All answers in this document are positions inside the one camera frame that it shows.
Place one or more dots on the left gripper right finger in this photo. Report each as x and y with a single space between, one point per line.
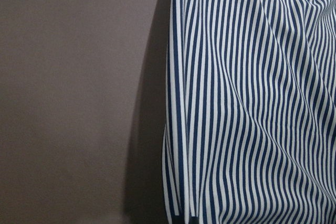
193 220

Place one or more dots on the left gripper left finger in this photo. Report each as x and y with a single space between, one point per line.
176 220

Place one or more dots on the striped polo shirt white collar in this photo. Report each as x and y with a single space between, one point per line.
249 133

